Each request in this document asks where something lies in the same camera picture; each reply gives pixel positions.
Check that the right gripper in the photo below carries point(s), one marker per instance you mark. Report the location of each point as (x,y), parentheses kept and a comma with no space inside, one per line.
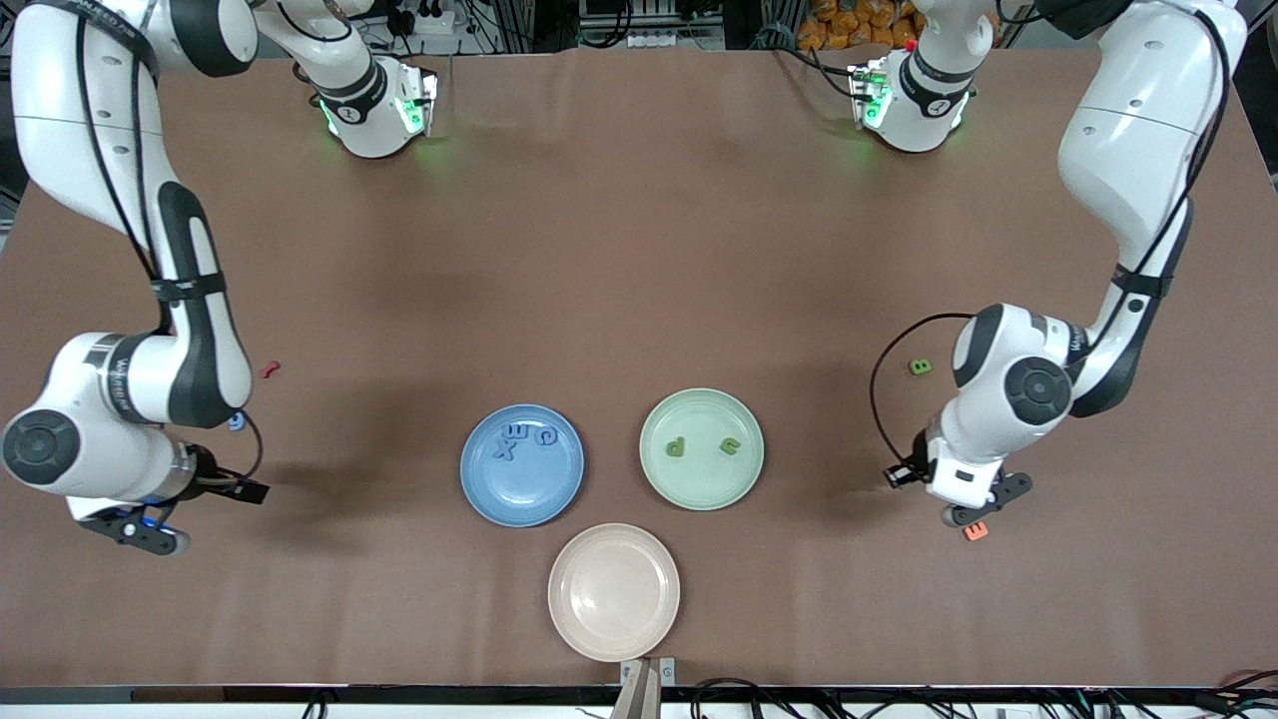
(207,473)

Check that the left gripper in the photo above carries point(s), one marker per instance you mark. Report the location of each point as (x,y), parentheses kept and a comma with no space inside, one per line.
(902,475)

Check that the green letter u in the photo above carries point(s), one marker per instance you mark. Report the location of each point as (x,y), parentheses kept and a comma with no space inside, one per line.
(730,448)

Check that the green letter p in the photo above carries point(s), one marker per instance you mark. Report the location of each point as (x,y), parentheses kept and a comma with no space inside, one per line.
(671,447)

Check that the blue letter x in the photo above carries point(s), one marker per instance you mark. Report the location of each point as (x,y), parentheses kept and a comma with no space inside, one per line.
(505,451)

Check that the blue letter m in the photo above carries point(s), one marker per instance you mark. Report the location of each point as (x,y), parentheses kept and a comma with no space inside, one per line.
(517,432)

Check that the blue letter c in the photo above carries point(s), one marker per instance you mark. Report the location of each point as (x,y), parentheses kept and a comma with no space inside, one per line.
(537,438)

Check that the orange letter E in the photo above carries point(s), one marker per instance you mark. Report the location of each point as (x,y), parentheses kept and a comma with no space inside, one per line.
(975,534)

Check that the green plate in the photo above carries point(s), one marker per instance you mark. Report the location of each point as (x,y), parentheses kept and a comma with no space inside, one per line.
(702,479)

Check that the blue plate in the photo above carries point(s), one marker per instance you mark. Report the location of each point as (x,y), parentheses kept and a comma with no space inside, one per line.
(534,489)

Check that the pink beige plate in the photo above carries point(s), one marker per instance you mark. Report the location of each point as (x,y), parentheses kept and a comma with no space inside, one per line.
(614,592)

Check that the table cover sheet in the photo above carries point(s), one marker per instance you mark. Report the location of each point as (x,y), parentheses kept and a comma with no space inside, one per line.
(639,250)

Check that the heap of orange objects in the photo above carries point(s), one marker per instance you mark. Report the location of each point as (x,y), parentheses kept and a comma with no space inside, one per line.
(849,25)

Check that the white power strip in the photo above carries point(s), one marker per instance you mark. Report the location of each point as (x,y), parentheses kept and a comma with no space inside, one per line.
(429,20)
(659,40)

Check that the black table edge rail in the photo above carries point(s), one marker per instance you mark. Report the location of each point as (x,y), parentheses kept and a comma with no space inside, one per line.
(399,694)

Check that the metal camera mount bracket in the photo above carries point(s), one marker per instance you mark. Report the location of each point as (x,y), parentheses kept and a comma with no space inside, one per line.
(667,672)

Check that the aluminium frame profile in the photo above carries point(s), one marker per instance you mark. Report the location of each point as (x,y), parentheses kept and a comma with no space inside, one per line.
(519,25)

